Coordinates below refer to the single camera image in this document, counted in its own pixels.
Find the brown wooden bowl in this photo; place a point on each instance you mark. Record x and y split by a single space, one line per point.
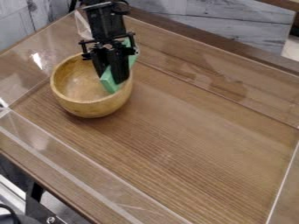
81 93

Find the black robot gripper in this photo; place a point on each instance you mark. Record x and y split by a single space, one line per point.
106 21

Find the green rectangular block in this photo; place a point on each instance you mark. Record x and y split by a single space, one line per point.
122 58

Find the clear acrylic front barrier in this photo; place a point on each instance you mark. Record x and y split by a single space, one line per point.
98 194

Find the clear acrylic corner bracket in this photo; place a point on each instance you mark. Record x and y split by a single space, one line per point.
84 26

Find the black table leg bracket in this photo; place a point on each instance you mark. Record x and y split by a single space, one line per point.
35 209

